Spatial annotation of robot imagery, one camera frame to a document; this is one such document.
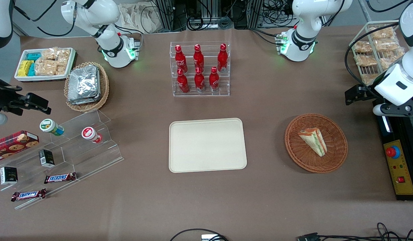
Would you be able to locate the clear acrylic bottle rack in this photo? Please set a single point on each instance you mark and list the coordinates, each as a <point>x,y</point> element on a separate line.
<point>223,83</point>

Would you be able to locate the red cola bottle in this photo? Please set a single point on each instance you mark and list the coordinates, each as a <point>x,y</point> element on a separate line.
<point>199,81</point>
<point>214,79</point>
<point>222,57</point>
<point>183,82</point>
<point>198,57</point>
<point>180,59</point>

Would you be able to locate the white rectangular snack tray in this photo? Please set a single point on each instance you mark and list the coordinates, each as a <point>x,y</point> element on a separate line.
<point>70,63</point>

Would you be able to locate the cup with red lid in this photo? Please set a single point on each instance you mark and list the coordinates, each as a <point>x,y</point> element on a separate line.
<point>91,134</point>

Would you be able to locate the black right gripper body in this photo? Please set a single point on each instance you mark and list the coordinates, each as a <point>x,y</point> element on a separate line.
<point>2,97</point>

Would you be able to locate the clear acrylic step display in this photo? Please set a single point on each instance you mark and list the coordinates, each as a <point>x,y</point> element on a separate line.
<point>89,157</point>

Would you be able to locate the cream plastic tray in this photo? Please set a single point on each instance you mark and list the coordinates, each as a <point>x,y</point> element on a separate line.
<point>208,145</point>

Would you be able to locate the teal snack packet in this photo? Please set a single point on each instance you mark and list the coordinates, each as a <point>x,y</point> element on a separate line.
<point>31,69</point>
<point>34,56</point>

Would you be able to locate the triangular sandwich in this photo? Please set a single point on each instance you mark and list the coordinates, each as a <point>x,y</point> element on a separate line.
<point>313,140</point>

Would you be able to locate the red cookie box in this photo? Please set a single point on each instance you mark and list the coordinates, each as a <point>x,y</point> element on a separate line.
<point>12,144</point>

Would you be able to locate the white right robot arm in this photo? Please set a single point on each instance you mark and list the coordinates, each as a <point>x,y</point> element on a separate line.
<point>112,47</point>

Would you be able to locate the black control box yellow panel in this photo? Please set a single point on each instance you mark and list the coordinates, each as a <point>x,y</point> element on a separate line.
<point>402,174</point>

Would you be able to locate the small white device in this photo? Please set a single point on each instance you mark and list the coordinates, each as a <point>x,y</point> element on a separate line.
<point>209,237</point>

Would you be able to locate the clear bag of crackers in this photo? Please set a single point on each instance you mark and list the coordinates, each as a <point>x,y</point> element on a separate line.
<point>390,58</point>
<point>45,67</point>
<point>382,32</point>
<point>369,78</point>
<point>362,47</point>
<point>49,54</point>
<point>61,69</point>
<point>365,60</point>
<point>63,54</point>
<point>388,45</point>

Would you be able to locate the cup with green lid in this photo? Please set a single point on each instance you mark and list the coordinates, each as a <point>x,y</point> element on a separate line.
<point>51,127</point>

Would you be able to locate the red emergency stop button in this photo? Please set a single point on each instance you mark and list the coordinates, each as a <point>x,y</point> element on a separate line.
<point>392,151</point>

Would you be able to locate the yellow snack packet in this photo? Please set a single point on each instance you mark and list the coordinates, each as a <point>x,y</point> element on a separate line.
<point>23,68</point>

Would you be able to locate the brown round wicker basket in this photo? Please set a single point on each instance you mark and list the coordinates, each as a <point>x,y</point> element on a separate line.
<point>337,150</point>

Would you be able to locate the small black box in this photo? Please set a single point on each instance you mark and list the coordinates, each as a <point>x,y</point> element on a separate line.
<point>46,158</point>
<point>8,175</point>

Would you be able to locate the beige cloth bag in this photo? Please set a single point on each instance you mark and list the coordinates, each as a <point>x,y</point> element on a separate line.
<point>136,16</point>

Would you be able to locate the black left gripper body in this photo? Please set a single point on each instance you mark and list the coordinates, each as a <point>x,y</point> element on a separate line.
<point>369,91</point>

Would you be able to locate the silver foil pack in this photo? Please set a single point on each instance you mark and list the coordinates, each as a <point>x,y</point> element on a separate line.
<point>83,85</point>

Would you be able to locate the tan oval wicker basket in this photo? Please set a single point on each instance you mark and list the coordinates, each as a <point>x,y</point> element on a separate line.
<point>104,90</point>

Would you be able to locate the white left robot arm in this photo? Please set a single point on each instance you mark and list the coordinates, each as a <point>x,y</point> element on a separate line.
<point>303,40</point>

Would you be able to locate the brown Snickers bar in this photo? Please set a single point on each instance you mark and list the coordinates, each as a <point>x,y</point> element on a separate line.
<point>60,177</point>
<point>28,194</point>

